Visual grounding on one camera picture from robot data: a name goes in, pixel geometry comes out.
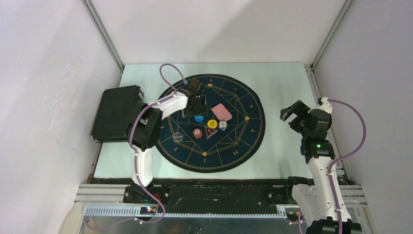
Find blue small blind button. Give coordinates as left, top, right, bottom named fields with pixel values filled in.
left=194, top=115, right=205, bottom=122

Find yellow big blind button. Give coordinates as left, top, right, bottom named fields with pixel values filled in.
left=207, top=119, right=218, bottom=129

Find red poker chip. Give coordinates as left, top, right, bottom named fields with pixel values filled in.
left=192, top=128, right=203, bottom=139

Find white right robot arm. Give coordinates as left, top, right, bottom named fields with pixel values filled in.
left=280, top=97, right=362, bottom=234

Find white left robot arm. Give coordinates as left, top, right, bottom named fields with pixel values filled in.
left=128, top=80, right=207, bottom=203

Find red playing card deck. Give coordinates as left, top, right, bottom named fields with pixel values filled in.
left=211, top=103, right=232, bottom=121

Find red triangular marker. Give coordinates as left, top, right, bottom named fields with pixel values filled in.
left=205, top=126, right=218, bottom=139

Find white dealer button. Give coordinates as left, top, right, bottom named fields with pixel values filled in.
left=218, top=121, right=227, bottom=131

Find round dark poker mat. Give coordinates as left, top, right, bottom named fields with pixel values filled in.
left=155, top=74, right=265, bottom=173

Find clear round button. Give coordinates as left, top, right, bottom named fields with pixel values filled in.
left=172, top=132, right=184, bottom=142

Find black carrying case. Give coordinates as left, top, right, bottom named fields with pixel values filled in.
left=91, top=85, right=144, bottom=143

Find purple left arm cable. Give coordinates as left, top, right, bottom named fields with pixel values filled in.
left=77, top=63, right=188, bottom=231

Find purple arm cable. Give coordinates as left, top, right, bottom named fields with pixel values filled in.
left=287, top=98, right=367, bottom=234
left=77, top=63, right=188, bottom=231

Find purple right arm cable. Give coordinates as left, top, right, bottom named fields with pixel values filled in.
left=287, top=98, right=367, bottom=234

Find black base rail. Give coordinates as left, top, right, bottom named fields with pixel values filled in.
left=89, top=176, right=351, bottom=215

